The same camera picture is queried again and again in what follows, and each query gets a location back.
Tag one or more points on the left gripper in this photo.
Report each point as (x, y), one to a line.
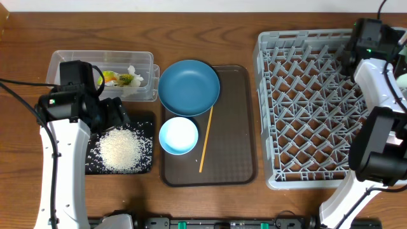
(117, 116)

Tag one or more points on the yellow green snack wrapper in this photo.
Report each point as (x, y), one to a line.
(113, 79)

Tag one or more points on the white tissue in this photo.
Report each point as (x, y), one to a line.
(135, 79)

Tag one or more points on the white rice pile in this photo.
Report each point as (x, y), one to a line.
(121, 149)

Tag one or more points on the light blue bowl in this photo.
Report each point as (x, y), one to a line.
(178, 136)

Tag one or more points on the dark blue plate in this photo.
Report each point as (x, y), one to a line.
(189, 88)

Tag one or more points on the wooden chopstick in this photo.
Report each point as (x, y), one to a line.
(206, 140)

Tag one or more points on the pink white cup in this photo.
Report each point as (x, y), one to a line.
(392, 139)

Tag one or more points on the mint green bowl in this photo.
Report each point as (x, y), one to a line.
(400, 72)

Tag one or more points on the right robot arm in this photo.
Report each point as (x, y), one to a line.
(375, 58)

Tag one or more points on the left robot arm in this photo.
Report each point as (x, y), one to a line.
(69, 114)

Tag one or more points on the clear plastic waste bin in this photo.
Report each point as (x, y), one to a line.
(121, 62)

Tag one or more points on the grey dishwasher rack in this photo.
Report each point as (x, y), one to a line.
(309, 111)

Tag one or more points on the black rectangular tray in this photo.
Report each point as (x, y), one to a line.
(127, 152)

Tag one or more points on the brown serving tray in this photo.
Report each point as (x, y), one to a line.
(231, 151)

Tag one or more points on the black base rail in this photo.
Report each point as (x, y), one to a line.
(166, 223)

